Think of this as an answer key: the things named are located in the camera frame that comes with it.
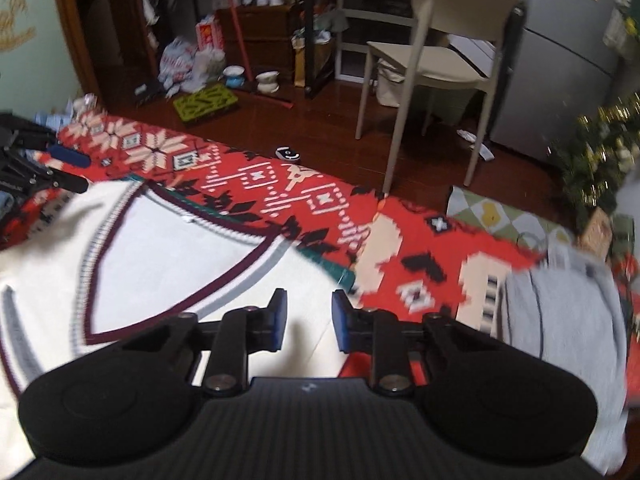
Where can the red broom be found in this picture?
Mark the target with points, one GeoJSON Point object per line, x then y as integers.
{"type": "Point", "coordinates": [240, 40]}

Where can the red white carton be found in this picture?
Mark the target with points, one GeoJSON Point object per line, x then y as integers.
{"type": "Point", "coordinates": [210, 35]}

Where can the brown paper bag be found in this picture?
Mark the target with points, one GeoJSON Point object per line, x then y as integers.
{"type": "Point", "coordinates": [300, 65]}

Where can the blue white ceramic pot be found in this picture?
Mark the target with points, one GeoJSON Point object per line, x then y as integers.
{"type": "Point", "coordinates": [234, 76]}

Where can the white knit vest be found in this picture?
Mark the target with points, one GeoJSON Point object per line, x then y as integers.
{"type": "Point", "coordinates": [150, 260]}

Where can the white drawer unit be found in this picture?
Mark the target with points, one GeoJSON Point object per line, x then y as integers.
{"type": "Point", "coordinates": [380, 10]}

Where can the crumpled plastic bags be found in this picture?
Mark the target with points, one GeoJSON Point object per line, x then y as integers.
{"type": "Point", "coordinates": [185, 67]}

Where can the kraft patterned gift box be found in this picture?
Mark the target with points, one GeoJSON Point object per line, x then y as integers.
{"type": "Point", "coordinates": [597, 232]}

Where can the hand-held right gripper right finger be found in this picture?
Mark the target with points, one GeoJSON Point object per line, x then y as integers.
{"type": "Point", "coordinates": [341, 320]}

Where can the beige plastic chair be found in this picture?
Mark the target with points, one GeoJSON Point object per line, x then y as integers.
{"type": "Point", "coordinates": [450, 35]}

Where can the silver refrigerator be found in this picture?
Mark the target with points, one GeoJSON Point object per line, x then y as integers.
{"type": "Point", "coordinates": [565, 60]}

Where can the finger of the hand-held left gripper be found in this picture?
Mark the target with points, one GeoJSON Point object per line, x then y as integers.
{"type": "Point", "coordinates": [65, 182]}
{"type": "Point", "coordinates": [70, 156]}

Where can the dark wooden desk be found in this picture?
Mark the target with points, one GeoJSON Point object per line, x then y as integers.
{"type": "Point", "coordinates": [310, 35]}

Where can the light blue crumpled cloth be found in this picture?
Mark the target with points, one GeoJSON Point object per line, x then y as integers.
{"type": "Point", "coordinates": [50, 120]}

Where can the green trash bin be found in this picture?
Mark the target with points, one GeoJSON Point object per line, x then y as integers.
{"type": "Point", "coordinates": [450, 102]}

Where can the white storage bag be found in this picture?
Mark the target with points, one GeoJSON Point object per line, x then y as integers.
{"type": "Point", "coordinates": [390, 80]}

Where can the black pouch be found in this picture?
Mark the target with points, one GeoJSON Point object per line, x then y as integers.
{"type": "Point", "coordinates": [147, 92]}

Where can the small Christmas tree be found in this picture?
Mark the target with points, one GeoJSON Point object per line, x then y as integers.
{"type": "Point", "coordinates": [595, 160]}

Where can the red patterned blanket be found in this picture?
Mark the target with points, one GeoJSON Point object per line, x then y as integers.
{"type": "Point", "coordinates": [280, 195]}

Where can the black white computer mouse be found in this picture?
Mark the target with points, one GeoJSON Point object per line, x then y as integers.
{"type": "Point", "coordinates": [288, 153]}

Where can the lime green plastic tray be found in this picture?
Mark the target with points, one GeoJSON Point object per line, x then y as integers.
{"type": "Point", "coordinates": [205, 102]}

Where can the brown wooden drawer cabinet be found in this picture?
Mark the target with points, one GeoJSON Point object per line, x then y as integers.
{"type": "Point", "coordinates": [265, 30]}

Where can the grey sweatshirt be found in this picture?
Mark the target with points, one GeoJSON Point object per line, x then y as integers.
{"type": "Point", "coordinates": [560, 320]}

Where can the wooden door frame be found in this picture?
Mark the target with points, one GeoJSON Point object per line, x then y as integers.
{"type": "Point", "coordinates": [80, 35]}

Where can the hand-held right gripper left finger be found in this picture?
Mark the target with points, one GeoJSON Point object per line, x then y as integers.
{"type": "Point", "coordinates": [279, 320]}

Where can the gold wall decal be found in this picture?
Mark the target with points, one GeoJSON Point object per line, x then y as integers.
{"type": "Point", "coordinates": [15, 15]}

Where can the green checkered rug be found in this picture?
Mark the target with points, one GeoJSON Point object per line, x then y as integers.
{"type": "Point", "coordinates": [490, 215]}

